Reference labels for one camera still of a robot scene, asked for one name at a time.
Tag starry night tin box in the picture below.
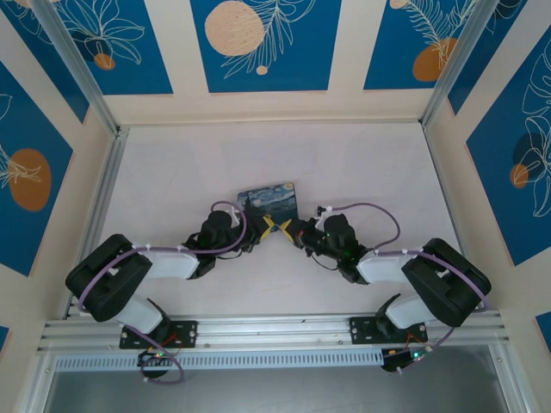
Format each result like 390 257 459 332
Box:
237 181 299 225

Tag grey metal sheet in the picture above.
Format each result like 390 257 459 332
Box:
42 343 516 413

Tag blue poster with peach circle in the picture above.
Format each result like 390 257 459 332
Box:
190 0 344 94

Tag blue poster with white lily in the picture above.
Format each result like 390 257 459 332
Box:
46 0 174 96

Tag blue poster with orange fern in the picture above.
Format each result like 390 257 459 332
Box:
363 0 480 92

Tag long aluminium mounting rail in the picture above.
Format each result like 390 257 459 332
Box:
37 312 511 354

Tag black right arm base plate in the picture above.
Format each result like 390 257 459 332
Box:
349 316 430 346

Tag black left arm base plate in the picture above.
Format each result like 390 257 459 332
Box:
119 320 199 350

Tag aluminium side rail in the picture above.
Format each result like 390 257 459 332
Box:
63 126 130 320

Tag grey slotted cable duct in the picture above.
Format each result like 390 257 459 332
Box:
53 347 385 373

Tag blue wall poster white leaves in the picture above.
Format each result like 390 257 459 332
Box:
466 41 551 268

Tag aluminium frame post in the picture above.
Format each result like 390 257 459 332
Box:
419 0 516 128
29 0 130 139

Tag blue wall poster orange oval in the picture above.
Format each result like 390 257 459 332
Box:
0 61 75 278

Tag narrow plain blue wall poster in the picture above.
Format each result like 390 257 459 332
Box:
0 7 90 126

